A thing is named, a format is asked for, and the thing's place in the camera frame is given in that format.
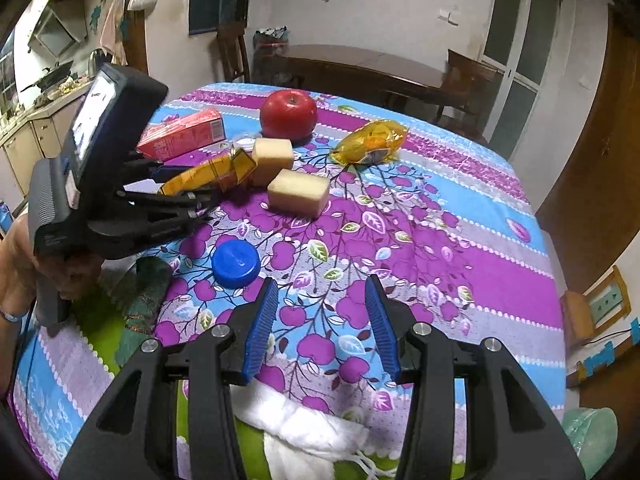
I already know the yellow snack packet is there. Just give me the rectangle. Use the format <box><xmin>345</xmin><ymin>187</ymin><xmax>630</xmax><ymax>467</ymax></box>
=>
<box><xmin>330</xmin><ymin>119</ymin><xmax>408</xmax><ymax>166</ymax></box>

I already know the small chair with green back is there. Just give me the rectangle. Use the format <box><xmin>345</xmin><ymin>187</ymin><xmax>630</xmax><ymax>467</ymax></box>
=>
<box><xmin>560</xmin><ymin>265</ymin><xmax>632</xmax><ymax>346</ymax></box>

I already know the dark wooden dining table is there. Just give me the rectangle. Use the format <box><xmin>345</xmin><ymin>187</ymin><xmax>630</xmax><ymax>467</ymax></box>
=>
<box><xmin>262</xmin><ymin>44</ymin><xmax>451</xmax><ymax>111</ymax></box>

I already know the dark green patterned wrapper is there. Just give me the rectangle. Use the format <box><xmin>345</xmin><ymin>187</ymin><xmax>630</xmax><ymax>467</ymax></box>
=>
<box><xmin>117</xmin><ymin>256</ymin><xmax>173</xmax><ymax>361</ymax></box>

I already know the dark wooden chair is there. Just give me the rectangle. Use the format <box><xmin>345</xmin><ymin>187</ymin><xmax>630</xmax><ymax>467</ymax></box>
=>
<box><xmin>432</xmin><ymin>49</ymin><xmax>501</xmax><ymax>136</ymax></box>
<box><xmin>216</xmin><ymin>22</ymin><xmax>251</xmax><ymax>83</ymax></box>

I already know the red carton box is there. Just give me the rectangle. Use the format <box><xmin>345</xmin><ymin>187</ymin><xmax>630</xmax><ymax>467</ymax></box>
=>
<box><xmin>136</xmin><ymin>108</ymin><xmax>226</xmax><ymax>161</ymax></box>

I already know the range hood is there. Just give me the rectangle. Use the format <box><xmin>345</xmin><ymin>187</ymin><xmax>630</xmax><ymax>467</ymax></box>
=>
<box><xmin>27</xmin><ymin>7</ymin><xmax>88</xmax><ymax>56</ymax></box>

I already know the black cable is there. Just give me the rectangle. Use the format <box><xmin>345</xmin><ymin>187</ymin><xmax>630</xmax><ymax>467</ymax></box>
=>
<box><xmin>20</xmin><ymin>300</ymin><xmax>40</xmax><ymax>386</ymax></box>

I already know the black basket with clutter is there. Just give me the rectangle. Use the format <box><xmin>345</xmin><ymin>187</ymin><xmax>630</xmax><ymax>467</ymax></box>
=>
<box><xmin>252</xmin><ymin>26</ymin><xmax>292</xmax><ymax>63</ymax></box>

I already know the brown wooden door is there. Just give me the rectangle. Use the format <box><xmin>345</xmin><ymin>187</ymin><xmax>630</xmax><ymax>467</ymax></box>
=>
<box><xmin>537</xmin><ymin>5</ymin><xmax>640</xmax><ymax>296</ymax></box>

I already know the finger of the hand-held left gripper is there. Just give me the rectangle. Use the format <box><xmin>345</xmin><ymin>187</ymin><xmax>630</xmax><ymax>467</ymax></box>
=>
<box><xmin>115</xmin><ymin>187</ymin><xmax>223</xmax><ymax>258</ymax></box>
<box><xmin>122</xmin><ymin>152</ymin><xmax>183</xmax><ymax>183</ymax></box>

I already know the person's left hand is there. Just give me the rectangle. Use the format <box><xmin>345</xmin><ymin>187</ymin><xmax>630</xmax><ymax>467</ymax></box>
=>
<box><xmin>35</xmin><ymin>252</ymin><xmax>103</xmax><ymax>306</ymax></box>

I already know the blue bottle cap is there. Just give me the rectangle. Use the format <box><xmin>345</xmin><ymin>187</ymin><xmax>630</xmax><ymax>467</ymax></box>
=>
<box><xmin>211</xmin><ymin>240</ymin><xmax>261</xmax><ymax>288</ymax></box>

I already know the trash bin with green bag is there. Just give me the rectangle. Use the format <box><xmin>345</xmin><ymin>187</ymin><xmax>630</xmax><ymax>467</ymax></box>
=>
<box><xmin>560</xmin><ymin>406</ymin><xmax>618</xmax><ymax>480</ymax></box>

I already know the red apple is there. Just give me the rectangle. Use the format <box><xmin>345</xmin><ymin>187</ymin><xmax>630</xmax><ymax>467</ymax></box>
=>
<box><xmin>259</xmin><ymin>89</ymin><xmax>319</xmax><ymax>140</ymax></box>

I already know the kitchen counter cabinet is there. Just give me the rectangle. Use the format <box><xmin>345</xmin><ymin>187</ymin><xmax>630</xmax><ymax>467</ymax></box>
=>
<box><xmin>0</xmin><ymin>85</ymin><xmax>96</xmax><ymax>196</ymax></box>

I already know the black wok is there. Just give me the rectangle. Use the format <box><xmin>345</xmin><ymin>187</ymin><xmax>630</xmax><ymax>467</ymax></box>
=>
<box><xmin>20</xmin><ymin>62</ymin><xmax>73</xmax><ymax>93</ymax></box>

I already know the white glass door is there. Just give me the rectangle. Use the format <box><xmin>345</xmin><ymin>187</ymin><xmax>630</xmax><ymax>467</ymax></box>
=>
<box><xmin>480</xmin><ymin>0</ymin><xmax>561</xmax><ymax>158</ymax></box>

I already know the floral striped tablecloth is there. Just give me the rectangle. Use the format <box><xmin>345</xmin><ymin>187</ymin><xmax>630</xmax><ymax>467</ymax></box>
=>
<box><xmin>10</xmin><ymin>82</ymin><xmax>568</xmax><ymax>480</ymax></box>

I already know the yellow orange wrapper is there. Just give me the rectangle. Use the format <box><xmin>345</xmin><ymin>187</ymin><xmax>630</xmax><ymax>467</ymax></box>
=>
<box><xmin>157</xmin><ymin>151</ymin><xmax>258</xmax><ymax>196</ymax></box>

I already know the blue plastic item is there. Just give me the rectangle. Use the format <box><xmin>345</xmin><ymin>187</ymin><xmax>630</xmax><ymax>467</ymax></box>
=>
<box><xmin>580</xmin><ymin>317</ymin><xmax>640</xmax><ymax>376</ymax></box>

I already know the hanging pink towel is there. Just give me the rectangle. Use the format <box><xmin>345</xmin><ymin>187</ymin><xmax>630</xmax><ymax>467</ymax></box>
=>
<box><xmin>100</xmin><ymin>0</ymin><xmax>126</xmax><ymax>61</ymax></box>

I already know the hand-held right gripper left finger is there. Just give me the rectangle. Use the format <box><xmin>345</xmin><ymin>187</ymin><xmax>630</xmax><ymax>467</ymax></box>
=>
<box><xmin>59</xmin><ymin>276</ymin><xmax>281</xmax><ymax>480</ymax></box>

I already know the white crumpled cloth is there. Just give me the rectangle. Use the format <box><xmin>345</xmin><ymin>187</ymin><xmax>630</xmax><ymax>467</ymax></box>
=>
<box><xmin>232</xmin><ymin>380</ymin><xmax>373</xmax><ymax>480</ymax></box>

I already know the beige sponge block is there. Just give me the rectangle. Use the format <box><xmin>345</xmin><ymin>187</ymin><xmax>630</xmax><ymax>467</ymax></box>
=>
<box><xmin>250</xmin><ymin>137</ymin><xmax>295</xmax><ymax>187</ymax></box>
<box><xmin>266</xmin><ymin>169</ymin><xmax>332</xmax><ymax>218</ymax></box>

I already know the person's left forearm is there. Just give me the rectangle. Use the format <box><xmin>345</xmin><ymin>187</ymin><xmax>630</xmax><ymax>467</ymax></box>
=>
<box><xmin>0</xmin><ymin>210</ymin><xmax>43</xmax><ymax>401</ymax></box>

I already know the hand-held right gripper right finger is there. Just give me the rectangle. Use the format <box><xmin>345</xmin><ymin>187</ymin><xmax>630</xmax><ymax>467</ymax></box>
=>
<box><xmin>364</xmin><ymin>274</ymin><xmax>586</xmax><ymax>480</ymax></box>

